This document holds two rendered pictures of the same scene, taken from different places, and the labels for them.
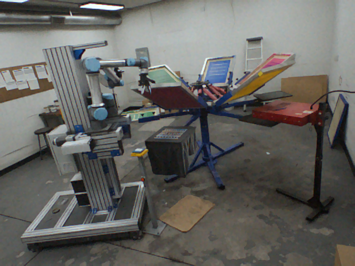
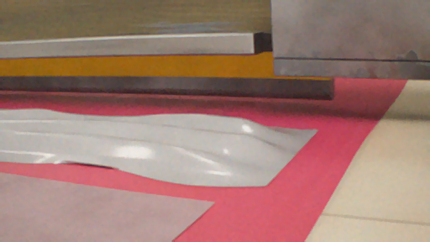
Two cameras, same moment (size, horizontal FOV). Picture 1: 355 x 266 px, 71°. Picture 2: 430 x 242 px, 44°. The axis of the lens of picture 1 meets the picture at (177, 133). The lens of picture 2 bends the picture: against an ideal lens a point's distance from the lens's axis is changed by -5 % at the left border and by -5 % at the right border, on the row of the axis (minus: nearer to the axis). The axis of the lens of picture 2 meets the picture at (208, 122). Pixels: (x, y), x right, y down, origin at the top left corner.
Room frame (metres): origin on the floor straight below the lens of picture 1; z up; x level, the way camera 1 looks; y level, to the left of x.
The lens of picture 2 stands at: (2.69, -0.19, 1.40)
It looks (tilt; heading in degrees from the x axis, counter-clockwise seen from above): 42 degrees down; 8
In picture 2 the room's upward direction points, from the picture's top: 22 degrees counter-clockwise
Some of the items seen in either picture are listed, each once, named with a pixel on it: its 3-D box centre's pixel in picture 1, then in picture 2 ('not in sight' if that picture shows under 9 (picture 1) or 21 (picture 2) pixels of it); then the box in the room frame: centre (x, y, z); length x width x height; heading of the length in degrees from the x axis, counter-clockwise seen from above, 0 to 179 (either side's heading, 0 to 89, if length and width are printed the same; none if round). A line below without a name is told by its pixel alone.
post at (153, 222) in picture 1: (147, 191); not in sight; (2.29, 0.41, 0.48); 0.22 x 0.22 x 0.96; 63
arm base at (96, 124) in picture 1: (97, 122); not in sight; (2.30, 0.74, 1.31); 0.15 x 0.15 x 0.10
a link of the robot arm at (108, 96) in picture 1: (107, 99); not in sight; (2.80, 0.72, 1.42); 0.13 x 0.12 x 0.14; 63
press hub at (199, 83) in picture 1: (203, 123); not in sight; (3.68, -0.43, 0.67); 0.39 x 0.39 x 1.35
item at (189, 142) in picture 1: (190, 150); not in sight; (2.60, -0.11, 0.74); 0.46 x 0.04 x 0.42; 153
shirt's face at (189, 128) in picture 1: (171, 133); not in sight; (2.69, 0.07, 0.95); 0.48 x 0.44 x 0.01; 153
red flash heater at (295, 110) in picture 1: (289, 112); not in sight; (2.49, -1.21, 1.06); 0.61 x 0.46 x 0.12; 33
